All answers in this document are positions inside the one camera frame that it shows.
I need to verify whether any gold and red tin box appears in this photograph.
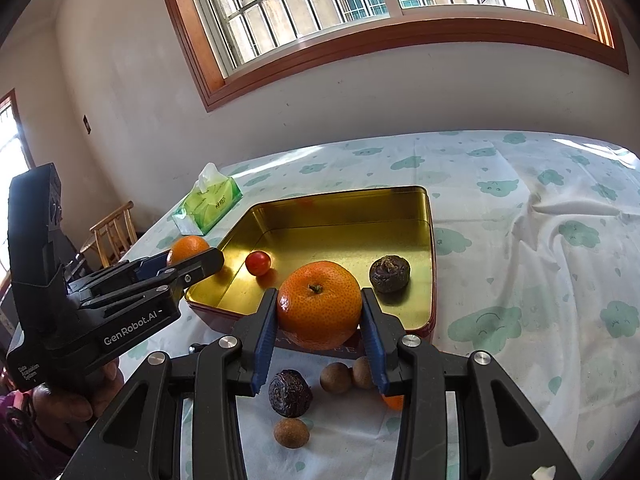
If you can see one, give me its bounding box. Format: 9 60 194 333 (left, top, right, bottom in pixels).
184 186 438 357

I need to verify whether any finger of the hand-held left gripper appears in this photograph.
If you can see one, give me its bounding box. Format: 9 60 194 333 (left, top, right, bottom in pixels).
82 248 225 311
67 252 173 293

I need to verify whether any small side window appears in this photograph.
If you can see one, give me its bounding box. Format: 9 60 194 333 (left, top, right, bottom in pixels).
0 89 37 181

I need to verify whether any red cherry tomato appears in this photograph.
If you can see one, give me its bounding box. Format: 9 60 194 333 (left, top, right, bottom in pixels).
245 251 272 277

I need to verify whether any white cloud print tablecloth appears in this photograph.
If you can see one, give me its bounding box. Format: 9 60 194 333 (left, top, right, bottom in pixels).
100 130 640 480

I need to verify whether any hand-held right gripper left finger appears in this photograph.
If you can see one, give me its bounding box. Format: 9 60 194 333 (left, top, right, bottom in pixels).
60 287 281 480

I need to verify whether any dark wrinkled passion fruit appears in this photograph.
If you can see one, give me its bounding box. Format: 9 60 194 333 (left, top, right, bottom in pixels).
268 369 313 417
369 255 412 295

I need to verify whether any large orange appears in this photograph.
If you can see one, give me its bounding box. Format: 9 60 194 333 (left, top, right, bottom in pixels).
276 261 363 351

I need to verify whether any dark patterned clothing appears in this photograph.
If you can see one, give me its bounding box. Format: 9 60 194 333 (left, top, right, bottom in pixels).
0 390 86 480

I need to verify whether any green tissue pack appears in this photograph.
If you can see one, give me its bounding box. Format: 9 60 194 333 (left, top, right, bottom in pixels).
171 162 244 236

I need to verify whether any light wooden chair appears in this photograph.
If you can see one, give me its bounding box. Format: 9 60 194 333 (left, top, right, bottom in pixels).
80 201 138 268

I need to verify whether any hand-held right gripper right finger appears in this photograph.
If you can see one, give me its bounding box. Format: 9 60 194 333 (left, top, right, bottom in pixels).
360 287 583 480

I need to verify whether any person's left hand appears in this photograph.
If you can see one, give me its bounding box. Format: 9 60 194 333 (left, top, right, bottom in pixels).
30 357 125 423

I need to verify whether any brown longan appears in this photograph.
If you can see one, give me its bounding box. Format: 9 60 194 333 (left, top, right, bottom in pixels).
320 362 353 394
273 418 310 450
352 356 376 390

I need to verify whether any brown framed barred window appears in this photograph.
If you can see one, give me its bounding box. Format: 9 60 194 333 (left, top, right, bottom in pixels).
152 0 630 113

